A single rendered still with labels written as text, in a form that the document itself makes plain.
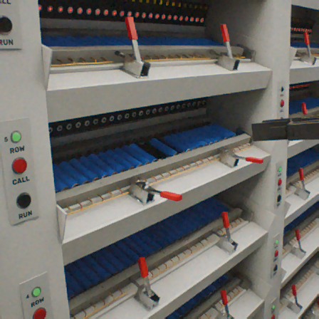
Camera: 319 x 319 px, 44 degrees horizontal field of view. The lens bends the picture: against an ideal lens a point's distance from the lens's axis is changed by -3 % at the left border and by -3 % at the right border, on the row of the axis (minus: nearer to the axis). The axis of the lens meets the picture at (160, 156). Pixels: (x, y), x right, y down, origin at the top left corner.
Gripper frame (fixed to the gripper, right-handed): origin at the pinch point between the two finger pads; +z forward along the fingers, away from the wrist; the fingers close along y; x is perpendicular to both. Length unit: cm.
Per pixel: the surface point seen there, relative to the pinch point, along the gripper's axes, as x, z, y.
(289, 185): 24, 25, -54
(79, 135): -3.5, 29.8, 17.2
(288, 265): 47, 24, -46
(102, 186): 4.2, 18.6, 22.6
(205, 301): 42, 28, -9
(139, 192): 6.6, 16.3, 17.3
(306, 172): 23, 24, -67
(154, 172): 5.0, 19.1, 10.2
